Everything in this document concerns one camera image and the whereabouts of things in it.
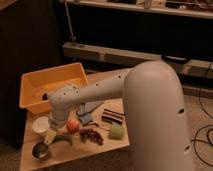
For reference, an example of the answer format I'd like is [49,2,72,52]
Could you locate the green pepper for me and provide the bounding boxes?
[52,135,72,146]

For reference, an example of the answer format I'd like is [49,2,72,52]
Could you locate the metal pole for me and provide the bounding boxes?
[64,0,76,44]

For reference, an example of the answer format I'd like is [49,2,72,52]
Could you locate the blue cloth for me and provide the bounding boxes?
[76,101,103,125]

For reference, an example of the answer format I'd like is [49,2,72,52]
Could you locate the brush in bin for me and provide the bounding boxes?
[42,93,48,100]

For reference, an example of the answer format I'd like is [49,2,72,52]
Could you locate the black cables on floor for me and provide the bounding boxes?
[187,63,213,168]

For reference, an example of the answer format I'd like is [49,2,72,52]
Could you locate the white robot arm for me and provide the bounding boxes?
[48,61,195,171]

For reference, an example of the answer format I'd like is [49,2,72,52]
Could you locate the metal cup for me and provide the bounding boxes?
[32,142,50,160]

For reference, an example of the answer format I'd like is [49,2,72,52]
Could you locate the striped brown block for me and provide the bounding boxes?
[101,109,124,124]

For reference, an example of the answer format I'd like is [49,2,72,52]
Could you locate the orange peach fruit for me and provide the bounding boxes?
[66,119,80,134]

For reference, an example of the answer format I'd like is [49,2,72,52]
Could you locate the black object on shelf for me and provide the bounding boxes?
[161,55,191,64]

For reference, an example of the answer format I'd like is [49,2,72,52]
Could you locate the bunch of dark grapes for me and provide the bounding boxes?
[79,129,103,145]

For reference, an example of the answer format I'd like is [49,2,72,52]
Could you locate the yellow plastic bin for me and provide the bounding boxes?
[19,63,88,114]

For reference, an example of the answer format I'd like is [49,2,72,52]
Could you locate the wooden shelf rail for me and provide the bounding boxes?
[62,42,213,79]

